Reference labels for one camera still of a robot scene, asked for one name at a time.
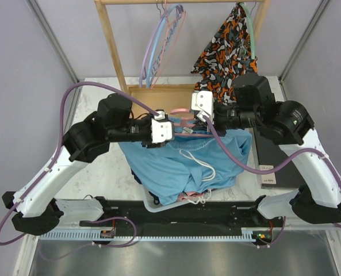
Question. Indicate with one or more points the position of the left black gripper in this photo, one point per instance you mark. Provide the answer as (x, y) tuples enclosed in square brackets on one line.
[(145, 145)]

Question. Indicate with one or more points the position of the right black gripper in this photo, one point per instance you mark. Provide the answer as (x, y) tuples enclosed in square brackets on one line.
[(219, 131)]

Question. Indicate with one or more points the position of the thick pink hanger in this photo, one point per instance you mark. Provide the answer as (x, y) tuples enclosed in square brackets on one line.
[(185, 124)]

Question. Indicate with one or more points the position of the light blue shorts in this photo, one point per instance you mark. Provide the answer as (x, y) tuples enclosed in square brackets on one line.
[(185, 165)]

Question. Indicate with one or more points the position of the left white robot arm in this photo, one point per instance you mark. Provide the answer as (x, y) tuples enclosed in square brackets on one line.
[(38, 210)]

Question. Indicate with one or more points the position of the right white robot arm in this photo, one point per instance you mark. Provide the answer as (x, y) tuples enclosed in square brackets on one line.
[(289, 126)]

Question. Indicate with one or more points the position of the orange camouflage shorts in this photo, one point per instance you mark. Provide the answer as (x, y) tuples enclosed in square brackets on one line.
[(226, 57)]

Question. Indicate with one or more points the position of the purple hanger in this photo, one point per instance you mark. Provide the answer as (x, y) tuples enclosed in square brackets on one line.
[(150, 43)]

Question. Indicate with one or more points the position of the thin pink hanger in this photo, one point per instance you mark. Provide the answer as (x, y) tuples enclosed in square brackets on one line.
[(165, 36)]

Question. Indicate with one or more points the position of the green hanger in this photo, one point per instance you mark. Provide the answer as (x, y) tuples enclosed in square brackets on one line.
[(250, 29)]

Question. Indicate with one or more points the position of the wooden clothes rack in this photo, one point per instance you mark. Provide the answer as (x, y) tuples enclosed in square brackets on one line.
[(159, 96)]

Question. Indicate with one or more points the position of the white laundry basket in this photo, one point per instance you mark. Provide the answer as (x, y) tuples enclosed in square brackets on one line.
[(152, 202)]

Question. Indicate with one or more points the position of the pink patterned garment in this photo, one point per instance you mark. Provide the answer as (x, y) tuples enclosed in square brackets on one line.
[(194, 197)]

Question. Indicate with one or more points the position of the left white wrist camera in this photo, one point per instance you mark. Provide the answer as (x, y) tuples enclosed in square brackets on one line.
[(162, 129)]

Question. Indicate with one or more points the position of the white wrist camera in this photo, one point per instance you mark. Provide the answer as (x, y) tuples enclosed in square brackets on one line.
[(162, 129), (202, 105)]

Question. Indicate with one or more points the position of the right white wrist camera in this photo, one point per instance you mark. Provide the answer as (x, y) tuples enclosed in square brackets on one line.
[(202, 105)]

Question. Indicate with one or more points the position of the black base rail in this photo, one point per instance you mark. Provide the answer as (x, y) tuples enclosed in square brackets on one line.
[(212, 218)]

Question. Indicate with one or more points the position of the blue cable duct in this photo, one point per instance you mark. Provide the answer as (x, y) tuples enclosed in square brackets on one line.
[(96, 235)]

